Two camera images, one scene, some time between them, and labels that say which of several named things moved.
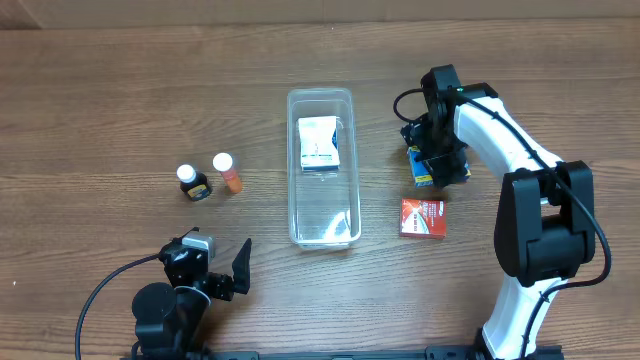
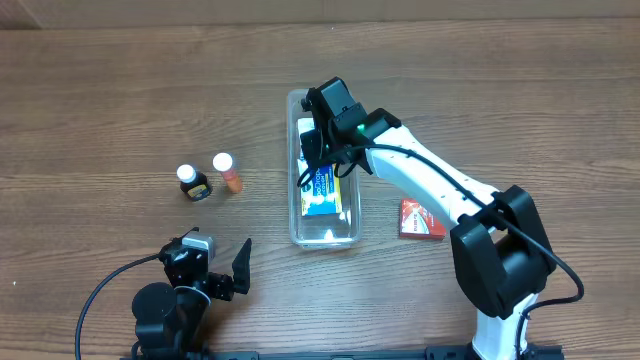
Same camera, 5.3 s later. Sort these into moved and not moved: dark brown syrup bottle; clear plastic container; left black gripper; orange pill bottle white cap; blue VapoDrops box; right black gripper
Moved: blue VapoDrops box; right black gripper
Not moved: clear plastic container; orange pill bottle white cap; left black gripper; dark brown syrup bottle
